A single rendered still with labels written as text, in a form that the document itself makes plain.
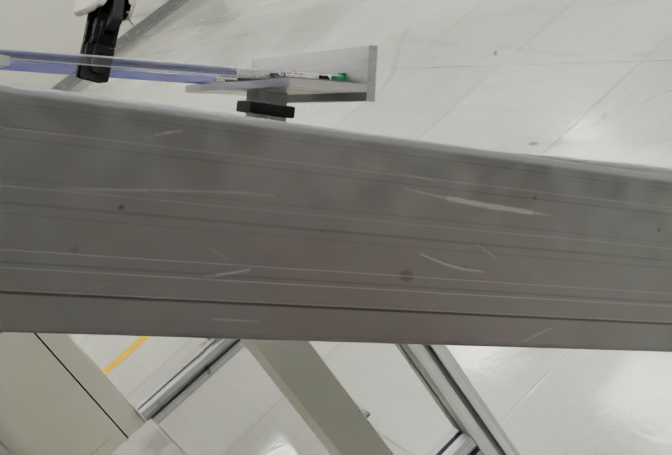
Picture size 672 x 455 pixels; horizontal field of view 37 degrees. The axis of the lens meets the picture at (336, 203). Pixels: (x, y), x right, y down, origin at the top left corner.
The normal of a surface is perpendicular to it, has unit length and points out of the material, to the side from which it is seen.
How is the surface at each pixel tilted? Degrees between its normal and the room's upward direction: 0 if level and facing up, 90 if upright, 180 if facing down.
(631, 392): 0
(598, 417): 0
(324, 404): 90
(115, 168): 90
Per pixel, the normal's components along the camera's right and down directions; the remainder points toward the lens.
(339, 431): 0.48, 0.08
